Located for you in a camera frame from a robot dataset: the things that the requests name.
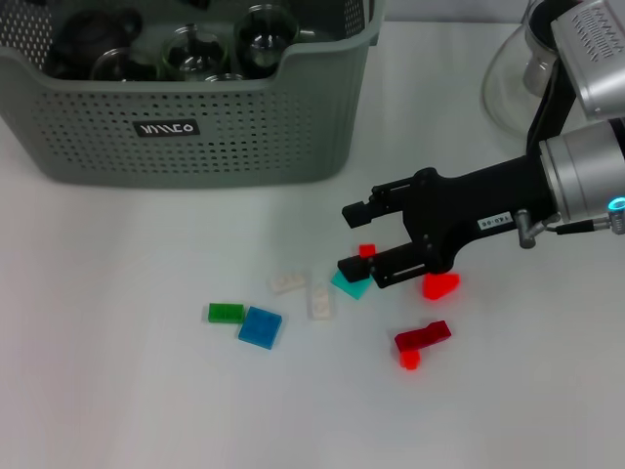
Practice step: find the dark red long brick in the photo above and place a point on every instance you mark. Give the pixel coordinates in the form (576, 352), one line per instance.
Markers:
(422, 337)

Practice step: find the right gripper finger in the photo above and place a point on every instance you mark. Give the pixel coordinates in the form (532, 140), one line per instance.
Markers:
(355, 214)
(354, 268)

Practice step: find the glass teacup black holder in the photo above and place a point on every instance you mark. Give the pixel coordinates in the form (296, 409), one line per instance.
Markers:
(263, 41)
(222, 78)
(195, 54)
(122, 66)

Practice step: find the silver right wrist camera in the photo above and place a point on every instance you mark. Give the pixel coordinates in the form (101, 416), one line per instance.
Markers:
(595, 63)

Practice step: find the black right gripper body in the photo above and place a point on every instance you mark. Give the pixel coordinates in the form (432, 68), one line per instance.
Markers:
(478, 200)

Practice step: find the small red square brick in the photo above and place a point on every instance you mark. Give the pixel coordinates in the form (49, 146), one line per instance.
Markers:
(366, 250)

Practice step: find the black clay teapot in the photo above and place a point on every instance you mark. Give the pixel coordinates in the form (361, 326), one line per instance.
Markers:
(83, 34)

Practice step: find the small orange-red stud brick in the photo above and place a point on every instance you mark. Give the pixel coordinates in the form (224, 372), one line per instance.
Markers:
(410, 360)

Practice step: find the teal square plate brick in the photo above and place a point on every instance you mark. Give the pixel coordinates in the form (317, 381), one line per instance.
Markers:
(354, 289)

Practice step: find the green flat brick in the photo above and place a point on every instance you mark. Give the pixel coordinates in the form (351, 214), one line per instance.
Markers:
(224, 312)

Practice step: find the grey-green perforated storage bin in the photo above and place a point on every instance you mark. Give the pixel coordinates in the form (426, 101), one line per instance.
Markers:
(268, 137)

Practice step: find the blue square plate brick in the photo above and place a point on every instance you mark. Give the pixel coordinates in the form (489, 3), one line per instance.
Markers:
(260, 327)

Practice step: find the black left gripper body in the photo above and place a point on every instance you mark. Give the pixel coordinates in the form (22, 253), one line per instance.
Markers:
(195, 2)

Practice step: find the white two-stud brick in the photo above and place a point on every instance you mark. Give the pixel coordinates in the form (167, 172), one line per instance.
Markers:
(321, 303)
(287, 282)

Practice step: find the orange-red wedge brick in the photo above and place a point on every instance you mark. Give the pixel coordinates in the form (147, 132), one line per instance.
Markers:
(439, 287)

